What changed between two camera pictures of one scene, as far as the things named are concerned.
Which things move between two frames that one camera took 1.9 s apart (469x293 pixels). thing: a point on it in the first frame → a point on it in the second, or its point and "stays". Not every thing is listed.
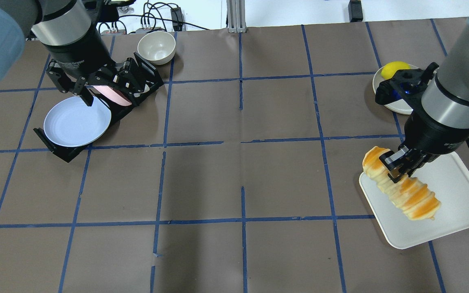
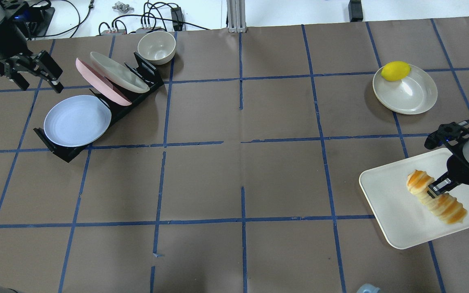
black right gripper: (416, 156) → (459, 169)
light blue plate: (71, 123) stays
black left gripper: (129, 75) → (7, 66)
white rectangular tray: (464, 204) stays
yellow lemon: (389, 69) stays
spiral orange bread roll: (411, 196) → (444, 206)
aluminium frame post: (235, 16) stays
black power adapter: (177, 18) stays
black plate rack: (150, 73) stays
